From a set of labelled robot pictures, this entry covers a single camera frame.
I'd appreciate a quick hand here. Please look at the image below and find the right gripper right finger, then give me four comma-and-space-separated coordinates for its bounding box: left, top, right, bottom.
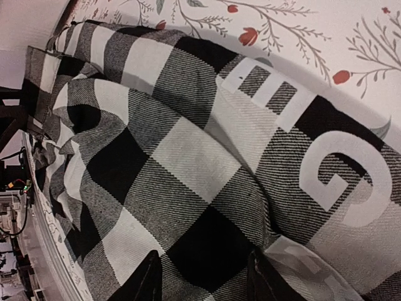
247, 249, 306, 301

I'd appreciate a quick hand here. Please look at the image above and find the floral patterned table mat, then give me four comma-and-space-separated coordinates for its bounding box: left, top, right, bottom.
31, 0, 401, 301

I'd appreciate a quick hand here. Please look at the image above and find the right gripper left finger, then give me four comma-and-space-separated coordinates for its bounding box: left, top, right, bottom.
108, 250, 162, 301

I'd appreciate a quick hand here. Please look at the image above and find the black white checkered shirt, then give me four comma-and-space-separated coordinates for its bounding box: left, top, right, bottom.
20, 19, 401, 301

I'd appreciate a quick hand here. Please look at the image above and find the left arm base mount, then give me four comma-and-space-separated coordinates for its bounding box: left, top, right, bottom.
1, 147, 33, 243

